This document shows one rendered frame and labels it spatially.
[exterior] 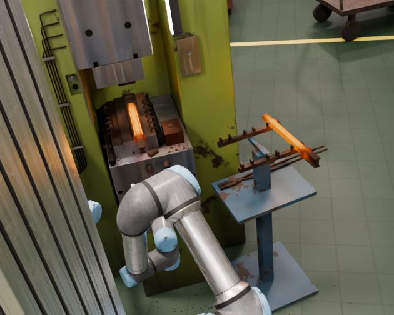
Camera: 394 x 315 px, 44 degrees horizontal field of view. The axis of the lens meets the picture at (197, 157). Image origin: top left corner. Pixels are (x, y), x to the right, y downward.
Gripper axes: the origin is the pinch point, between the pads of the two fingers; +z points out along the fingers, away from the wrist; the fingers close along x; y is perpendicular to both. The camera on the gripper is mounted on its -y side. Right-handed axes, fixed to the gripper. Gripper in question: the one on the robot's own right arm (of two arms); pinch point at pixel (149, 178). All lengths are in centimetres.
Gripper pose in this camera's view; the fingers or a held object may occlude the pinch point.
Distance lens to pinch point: 191.1
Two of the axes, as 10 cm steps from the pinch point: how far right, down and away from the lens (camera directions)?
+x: 9.7, -2.3, 1.2
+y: 1.1, 7.9, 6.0
